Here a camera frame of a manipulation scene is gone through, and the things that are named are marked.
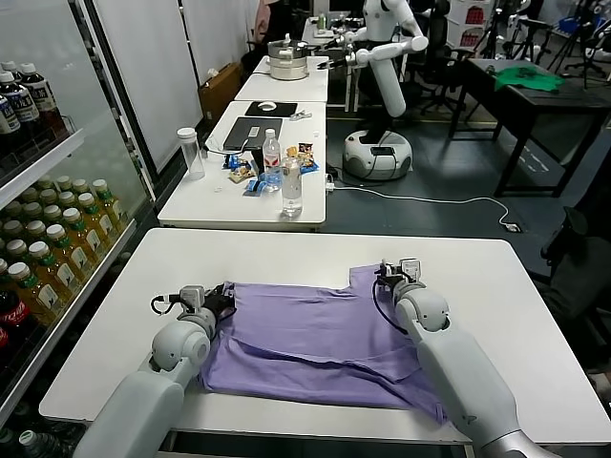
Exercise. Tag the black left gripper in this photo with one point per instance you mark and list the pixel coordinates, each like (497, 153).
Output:
(217, 300)

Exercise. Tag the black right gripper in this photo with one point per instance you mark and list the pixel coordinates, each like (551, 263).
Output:
(390, 281)

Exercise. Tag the purple t-shirt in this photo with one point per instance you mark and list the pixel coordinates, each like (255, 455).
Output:
(310, 334)

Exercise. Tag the long white side table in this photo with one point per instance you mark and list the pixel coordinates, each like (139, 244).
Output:
(200, 200)

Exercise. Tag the blue snack packet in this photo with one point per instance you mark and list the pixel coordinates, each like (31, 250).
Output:
(231, 160)
(309, 166)
(254, 187)

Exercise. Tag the clear plastic water bottle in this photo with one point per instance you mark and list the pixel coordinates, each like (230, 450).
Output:
(291, 191)

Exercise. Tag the beige snack packet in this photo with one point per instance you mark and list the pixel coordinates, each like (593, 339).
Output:
(241, 173)

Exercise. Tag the red label water bottle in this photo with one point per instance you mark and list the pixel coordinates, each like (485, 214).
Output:
(271, 160)

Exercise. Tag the clear tumbler white lid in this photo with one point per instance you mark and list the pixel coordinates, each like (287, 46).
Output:
(192, 152)

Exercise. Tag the yellow tea bottle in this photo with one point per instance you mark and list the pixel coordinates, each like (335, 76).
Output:
(107, 205)
(34, 228)
(83, 241)
(51, 213)
(95, 222)
(79, 185)
(64, 199)
(69, 260)
(15, 247)
(55, 279)
(35, 298)

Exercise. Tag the yellow snack packet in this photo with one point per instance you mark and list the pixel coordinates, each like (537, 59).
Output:
(291, 152)

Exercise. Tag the black laptop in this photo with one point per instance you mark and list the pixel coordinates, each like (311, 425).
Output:
(246, 136)

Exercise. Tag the small white clip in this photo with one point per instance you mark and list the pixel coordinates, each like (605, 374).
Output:
(300, 115)

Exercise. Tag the black office chair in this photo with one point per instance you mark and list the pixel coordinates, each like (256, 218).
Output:
(439, 38)
(573, 238)

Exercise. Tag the white humanoid robot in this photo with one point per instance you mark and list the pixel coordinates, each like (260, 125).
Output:
(386, 81)

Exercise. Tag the white computer mouse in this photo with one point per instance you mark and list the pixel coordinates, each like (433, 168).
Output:
(266, 105)

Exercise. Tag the black mouse pad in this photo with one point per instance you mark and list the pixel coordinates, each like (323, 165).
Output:
(284, 109)

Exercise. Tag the brown cardboard box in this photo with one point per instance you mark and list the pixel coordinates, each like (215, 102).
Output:
(219, 90)

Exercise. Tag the small white table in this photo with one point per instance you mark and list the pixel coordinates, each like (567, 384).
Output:
(296, 88)

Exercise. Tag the glass door display fridge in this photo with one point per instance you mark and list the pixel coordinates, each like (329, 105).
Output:
(95, 119)

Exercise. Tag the red label cola bottle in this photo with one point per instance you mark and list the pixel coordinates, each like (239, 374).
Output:
(12, 319)

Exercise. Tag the green cloth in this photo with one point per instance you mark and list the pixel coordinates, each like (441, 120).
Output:
(520, 78)

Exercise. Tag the black metal table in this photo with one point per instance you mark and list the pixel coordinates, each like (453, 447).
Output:
(549, 100)

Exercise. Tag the steel steamer pot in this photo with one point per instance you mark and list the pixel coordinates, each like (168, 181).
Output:
(286, 62)

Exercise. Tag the white partition panel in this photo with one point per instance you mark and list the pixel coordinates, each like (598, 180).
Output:
(143, 71)

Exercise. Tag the green label clear bottle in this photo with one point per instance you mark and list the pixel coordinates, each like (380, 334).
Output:
(35, 443)

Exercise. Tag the small green bottle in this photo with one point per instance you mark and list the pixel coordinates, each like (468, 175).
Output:
(322, 20)

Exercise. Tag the dark tea bottle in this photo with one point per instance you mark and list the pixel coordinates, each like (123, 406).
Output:
(9, 110)
(35, 95)
(7, 65)

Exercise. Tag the blue storage bin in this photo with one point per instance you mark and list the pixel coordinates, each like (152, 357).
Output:
(569, 25)

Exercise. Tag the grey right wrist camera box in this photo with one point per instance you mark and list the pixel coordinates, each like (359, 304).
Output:
(410, 269)

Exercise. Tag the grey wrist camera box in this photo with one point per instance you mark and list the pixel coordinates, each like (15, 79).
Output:
(410, 269)
(192, 297)

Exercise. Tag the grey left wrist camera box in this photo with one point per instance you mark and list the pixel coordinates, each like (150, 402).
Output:
(192, 297)

